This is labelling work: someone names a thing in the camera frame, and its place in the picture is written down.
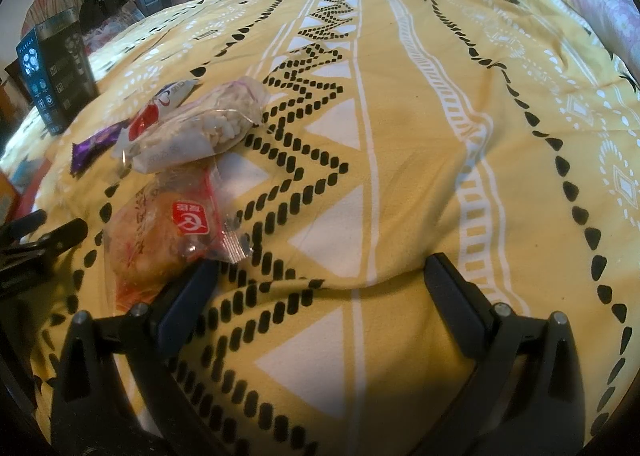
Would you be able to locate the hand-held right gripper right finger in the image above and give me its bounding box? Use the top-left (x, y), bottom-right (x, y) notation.
top-left (407, 252), bottom-right (586, 456)

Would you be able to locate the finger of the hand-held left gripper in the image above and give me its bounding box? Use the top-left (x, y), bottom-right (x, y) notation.
top-left (0, 218), bottom-right (90, 267)
top-left (0, 210), bottom-right (48, 243)

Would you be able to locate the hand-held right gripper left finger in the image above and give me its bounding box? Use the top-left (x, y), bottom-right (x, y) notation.
top-left (50, 258), bottom-right (236, 456)

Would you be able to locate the round pastry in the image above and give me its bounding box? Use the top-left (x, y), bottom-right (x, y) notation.
top-left (102, 158), bottom-right (253, 309)

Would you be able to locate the purple snack packet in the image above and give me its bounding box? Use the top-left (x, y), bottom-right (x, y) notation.
top-left (70, 123), bottom-right (123, 175)

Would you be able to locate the orange cardboard box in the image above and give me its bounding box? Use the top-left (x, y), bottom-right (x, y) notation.
top-left (0, 171), bottom-right (22, 227)

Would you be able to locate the red and blue mask box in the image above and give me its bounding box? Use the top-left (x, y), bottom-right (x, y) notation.
top-left (12, 156), bottom-right (51, 187)

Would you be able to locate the dark wooden cabinet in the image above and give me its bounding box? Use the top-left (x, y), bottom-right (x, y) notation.
top-left (0, 60), bottom-right (31, 127)

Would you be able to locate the tall black product box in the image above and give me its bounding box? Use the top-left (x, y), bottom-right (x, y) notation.
top-left (15, 7), bottom-right (99, 137)

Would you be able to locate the white and red snack packet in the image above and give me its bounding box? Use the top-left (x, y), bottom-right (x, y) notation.
top-left (127, 78), bottom-right (201, 144)

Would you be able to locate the yellow patterned bedspread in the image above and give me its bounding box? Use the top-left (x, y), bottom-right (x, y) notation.
top-left (0, 0), bottom-right (640, 456)

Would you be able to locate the puffed rice snack packet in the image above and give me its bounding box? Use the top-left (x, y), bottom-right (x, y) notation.
top-left (112, 76), bottom-right (266, 174)

